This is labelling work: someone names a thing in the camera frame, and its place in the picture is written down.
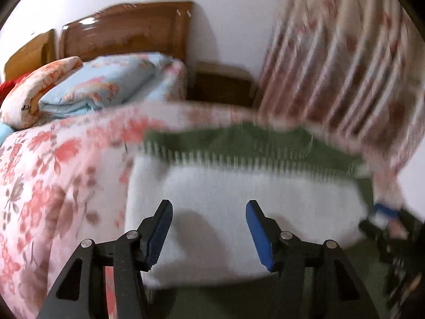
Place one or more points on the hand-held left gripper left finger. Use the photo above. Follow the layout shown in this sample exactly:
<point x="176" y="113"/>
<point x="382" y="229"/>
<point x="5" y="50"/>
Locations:
<point x="159" y="236"/>

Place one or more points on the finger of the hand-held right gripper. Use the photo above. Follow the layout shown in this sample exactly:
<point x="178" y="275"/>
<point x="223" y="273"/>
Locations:
<point x="385" y="210"/>
<point x="370" y="226"/>

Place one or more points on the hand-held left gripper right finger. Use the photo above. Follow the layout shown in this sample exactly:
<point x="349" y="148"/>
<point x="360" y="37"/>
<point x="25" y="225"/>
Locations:
<point x="260" y="236"/>

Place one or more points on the green and white knit garment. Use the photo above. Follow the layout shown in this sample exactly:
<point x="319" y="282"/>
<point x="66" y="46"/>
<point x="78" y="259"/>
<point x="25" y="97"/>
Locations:
<point x="232" y="192"/>

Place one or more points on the pink floral bed sheet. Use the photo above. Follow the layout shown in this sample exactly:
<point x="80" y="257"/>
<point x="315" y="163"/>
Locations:
<point x="49" y="179"/>

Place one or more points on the wooden nightstand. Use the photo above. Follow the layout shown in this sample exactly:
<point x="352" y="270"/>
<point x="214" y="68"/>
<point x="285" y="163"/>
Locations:
<point x="219" y="86"/>

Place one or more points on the pink floral striped curtain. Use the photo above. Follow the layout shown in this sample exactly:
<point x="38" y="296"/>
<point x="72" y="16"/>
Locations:
<point x="332" y="56"/>

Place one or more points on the light blue floral folded quilt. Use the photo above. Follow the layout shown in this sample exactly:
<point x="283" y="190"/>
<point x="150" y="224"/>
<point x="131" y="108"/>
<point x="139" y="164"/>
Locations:
<point x="99" y="83"/>

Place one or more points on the light blue cloth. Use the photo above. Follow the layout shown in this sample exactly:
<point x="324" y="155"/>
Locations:
<point x="4" y="133"/>

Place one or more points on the orange floral pillow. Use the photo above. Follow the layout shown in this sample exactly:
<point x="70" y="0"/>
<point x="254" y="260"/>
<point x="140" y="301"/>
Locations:
<point x="36" y="86"/>

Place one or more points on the large wooden headboard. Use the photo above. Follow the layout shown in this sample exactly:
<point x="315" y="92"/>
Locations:
<point x="132" y="30"/>

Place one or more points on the red cloth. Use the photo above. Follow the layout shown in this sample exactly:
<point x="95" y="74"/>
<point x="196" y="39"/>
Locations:
<point x="8" y="88"/>

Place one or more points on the small wooden headboard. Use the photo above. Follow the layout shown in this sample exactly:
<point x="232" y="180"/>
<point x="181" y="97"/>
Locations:
<point x="30" y="53"/>

